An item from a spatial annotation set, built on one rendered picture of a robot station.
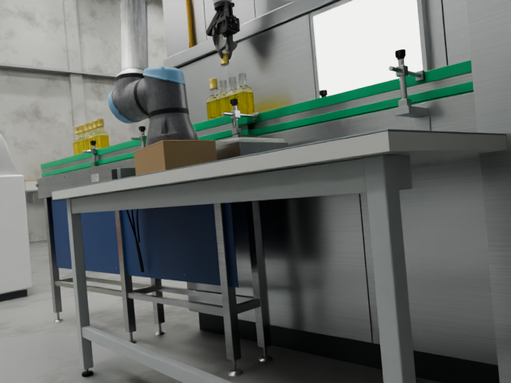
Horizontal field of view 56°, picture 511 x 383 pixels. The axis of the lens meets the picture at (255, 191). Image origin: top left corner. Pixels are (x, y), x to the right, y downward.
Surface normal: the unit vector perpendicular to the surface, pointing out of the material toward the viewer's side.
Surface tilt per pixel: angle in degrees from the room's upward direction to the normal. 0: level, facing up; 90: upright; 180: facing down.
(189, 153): 90
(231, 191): 90
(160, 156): 90
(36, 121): 90
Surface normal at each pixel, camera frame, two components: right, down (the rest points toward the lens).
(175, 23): -0.70, 0.06
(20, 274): 0.69, -0.07
